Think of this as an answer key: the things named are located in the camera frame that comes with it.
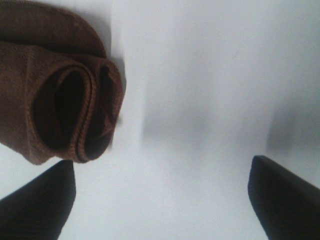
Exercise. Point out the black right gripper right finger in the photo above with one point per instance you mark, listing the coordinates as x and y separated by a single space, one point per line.
287 206

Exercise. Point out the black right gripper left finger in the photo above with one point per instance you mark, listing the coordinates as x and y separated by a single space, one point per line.
39 209

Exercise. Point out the brown towel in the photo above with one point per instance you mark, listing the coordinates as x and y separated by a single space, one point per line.
60 95

